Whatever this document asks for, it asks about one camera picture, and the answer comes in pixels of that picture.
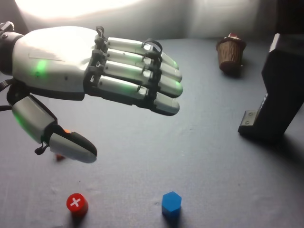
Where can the brown toy cupcake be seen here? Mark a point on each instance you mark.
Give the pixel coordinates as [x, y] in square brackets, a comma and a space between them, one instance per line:
[230, 55]

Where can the orange triangular block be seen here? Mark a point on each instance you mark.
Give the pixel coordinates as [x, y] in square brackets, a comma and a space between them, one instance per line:
[59, 157]

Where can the grey table cloth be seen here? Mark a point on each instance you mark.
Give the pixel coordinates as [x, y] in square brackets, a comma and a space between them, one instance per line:
[166, 154]

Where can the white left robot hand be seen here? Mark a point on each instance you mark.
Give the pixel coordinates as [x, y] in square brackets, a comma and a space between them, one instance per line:
[52, 59]

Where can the red cylinder block white cross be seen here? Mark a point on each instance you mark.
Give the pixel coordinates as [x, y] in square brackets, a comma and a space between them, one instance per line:
[77, 203]

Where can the white curtain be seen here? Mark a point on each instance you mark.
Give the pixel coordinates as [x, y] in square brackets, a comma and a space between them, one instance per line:
[166, 16]

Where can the blue hexagonal block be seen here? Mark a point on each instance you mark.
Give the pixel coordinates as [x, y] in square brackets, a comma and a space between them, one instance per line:
[171, 203]

